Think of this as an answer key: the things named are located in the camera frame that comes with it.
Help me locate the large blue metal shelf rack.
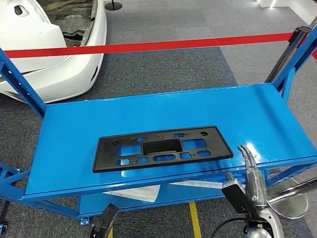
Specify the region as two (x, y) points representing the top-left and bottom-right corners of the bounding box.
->
(0, 24), (317, 227)

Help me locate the red barrier belt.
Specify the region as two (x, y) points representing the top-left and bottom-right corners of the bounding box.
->
(3, 32), (294, 59)
(300, 34), (317, 62)

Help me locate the yellow floor tape outline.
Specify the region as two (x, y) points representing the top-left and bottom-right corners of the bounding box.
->
(108, 202), (202, 238)

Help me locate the black round stand base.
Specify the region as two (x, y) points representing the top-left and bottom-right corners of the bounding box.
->
(104, 0), (123, 11)

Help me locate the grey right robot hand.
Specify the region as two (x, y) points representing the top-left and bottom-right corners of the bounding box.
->
(225, 144), (268, 211)

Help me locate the black plastic plate bracket part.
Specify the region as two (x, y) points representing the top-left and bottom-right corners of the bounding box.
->
(92, 125), (234, 174)

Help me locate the white plastic tray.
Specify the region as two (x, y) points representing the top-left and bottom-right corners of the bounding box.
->
(103, 184), (161, 203)

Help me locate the black camera cable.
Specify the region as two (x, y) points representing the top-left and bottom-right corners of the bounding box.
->
(217, 217), (249, 238)

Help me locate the white car body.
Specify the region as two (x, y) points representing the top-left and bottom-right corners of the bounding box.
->
(0, 0), (107, 104)

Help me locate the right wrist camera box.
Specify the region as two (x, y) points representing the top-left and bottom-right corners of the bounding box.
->
(221, 178), (260, 221)

